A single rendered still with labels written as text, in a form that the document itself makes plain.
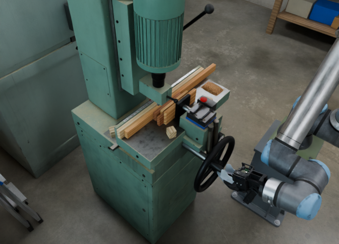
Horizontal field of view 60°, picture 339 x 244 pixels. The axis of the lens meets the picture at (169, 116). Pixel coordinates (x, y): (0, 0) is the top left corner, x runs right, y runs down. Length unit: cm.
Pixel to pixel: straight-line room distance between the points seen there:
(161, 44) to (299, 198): 68
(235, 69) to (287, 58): 67
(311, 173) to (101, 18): 92
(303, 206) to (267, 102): 199
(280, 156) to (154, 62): 57
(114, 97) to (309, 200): 90
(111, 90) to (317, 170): 89
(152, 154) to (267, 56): 256
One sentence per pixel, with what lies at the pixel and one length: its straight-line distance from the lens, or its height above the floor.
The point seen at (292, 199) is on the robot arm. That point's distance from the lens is 106.
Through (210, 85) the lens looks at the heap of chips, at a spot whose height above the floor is 92.
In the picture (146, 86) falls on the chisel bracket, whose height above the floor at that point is 106.
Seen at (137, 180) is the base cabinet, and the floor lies 66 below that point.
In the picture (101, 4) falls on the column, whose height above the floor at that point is 140.
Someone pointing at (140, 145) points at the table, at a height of 90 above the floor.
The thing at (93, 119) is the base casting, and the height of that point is 80.
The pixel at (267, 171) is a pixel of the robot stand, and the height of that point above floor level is 41.
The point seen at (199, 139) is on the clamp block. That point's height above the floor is 90.
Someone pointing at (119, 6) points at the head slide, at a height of 140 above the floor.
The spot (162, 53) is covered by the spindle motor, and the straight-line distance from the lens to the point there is 108.
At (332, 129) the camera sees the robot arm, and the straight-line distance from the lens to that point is 160.
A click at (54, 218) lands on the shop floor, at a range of 219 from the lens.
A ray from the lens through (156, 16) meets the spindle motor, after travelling 101.
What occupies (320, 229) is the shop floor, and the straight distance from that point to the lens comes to 232.
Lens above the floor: 189
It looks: 46 degrees down
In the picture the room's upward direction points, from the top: 3 degrees clockwise
